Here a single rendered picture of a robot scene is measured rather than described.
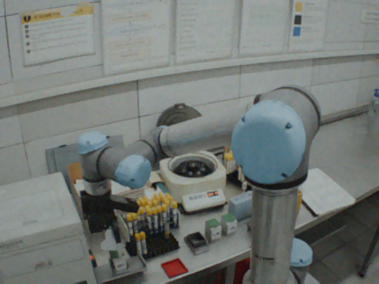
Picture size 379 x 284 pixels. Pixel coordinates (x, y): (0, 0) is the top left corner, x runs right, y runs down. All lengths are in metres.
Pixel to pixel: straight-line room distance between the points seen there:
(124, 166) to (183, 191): 0.63
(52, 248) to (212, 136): 0.51
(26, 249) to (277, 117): 0.71
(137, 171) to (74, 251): 0.33
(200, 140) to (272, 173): 0.28
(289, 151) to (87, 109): 1.10
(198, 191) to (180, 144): 0.62
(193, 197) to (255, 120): 0.91
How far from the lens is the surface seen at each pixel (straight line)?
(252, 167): 0.57
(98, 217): 0.98
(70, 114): 1.51
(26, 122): 1.49
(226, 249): 1.28
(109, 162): 0.84
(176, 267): 1.21
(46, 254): 1.01
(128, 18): 1.46
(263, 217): 0.65
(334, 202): 1.57
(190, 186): 1.42
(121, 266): 1.14
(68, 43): 1.43
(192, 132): 0.82
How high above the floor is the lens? 1.76
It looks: 27 degrees down
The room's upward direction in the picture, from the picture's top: straight up
